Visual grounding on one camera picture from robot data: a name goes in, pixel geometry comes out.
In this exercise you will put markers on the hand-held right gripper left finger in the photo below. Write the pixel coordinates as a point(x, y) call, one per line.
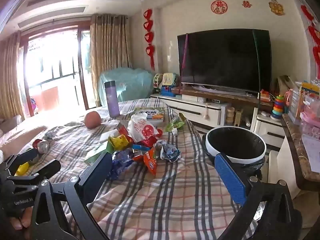
point(96, 177)

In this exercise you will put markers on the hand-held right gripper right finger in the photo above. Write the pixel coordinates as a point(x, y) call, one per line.
point(230, 180)

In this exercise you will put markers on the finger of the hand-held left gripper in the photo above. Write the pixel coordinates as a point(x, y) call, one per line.
point(25, 158)
point(47, 170)

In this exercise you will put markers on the small yellow wrapper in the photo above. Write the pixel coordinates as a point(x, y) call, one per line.
point(21, 169)

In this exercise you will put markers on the red soda can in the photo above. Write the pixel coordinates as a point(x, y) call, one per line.
point(41, 145)

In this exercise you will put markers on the green box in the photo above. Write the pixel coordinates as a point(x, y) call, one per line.
point(96, 153)

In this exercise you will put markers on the white trash bin black liner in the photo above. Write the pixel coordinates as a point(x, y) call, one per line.
point(235, 140)

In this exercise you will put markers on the yellow snack wrapper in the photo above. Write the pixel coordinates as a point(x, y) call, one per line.
point(120, 141)

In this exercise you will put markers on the blue oval packet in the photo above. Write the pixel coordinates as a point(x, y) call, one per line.
point(140, 147)

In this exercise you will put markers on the red carton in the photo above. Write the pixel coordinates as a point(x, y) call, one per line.
point(122, 130)

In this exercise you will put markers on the orange snack wrapper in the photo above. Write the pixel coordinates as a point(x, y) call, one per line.
point(150, 162)

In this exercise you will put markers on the red snack wrapper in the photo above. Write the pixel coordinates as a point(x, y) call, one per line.
point(151, 142)

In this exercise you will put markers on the white blue wrapper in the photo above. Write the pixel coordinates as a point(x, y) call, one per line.
point(170, 152)

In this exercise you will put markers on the white plastic bag red print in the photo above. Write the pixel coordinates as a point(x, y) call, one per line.
point(142, 130)

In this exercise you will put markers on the person's left hand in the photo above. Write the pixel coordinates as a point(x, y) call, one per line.
point(20, 222)

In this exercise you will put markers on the crumpled foil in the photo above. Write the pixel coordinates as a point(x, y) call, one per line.
point(51, 135)

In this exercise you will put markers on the red orange fruit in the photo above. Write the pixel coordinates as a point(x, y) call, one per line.
point(92, 120)

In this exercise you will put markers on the white remote control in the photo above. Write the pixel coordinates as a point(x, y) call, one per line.
point(247, 121)

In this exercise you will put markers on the wooden abacus toy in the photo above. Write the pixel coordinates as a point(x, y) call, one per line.
point(239, 118)

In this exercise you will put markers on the small white device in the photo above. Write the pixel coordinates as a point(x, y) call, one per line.
point(265, 114)

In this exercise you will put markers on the white television stand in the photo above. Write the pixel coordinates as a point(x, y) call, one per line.
point(195, 110)

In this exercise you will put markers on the green snack wrapper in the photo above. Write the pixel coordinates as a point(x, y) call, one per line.
point(175, 123)

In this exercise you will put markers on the purple thermos bottle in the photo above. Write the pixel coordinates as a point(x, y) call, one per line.
point(112, 100)

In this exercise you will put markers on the beige curtain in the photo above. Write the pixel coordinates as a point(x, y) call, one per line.
point(110, 55)
point(10, 80)

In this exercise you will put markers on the brown marble shelf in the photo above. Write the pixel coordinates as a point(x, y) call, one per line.
point(225, 95)

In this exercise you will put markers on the children's book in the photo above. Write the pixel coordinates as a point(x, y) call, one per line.
point(156, 115)

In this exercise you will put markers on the white paper sheet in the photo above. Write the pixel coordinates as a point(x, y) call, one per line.
point(312, 152)

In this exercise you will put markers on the red toy telephone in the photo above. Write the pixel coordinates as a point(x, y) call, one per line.
point(266, 96)

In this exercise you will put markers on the glass balcony door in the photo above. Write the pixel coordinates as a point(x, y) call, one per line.
point(57, 67)

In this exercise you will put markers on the teal cloth cover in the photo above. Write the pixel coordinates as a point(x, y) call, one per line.
point(132, 85)

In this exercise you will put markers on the pink plastic storage boxes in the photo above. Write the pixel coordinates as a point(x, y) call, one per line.
point(311, 117)

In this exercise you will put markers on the blue toy cash register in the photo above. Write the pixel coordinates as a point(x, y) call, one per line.
point(168, 91)

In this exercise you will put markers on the brown paper bag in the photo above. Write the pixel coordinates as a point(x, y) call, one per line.
point(285, 85)

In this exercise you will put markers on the green white toy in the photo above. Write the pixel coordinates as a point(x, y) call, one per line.
point(157, 81)

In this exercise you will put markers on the green stick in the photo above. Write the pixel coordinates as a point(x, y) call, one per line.
point(257, 67)

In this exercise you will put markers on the colourful toy phone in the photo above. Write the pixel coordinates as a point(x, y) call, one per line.
point(170, 79)

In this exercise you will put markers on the black television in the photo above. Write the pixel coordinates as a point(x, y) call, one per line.
point(225, 60)

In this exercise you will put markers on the red heart hanging decoration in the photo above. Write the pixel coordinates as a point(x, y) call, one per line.
point(313, 33)
point(149, 37)

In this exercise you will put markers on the round red wall sticker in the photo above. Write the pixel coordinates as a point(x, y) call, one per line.
point(219, 7)

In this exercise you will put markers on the red paper-cut wall sticker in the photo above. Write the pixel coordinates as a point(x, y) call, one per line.
point(247, 4)

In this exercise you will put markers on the golden cartoon wall sticker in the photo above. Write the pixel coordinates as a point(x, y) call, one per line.
point(276, 7)

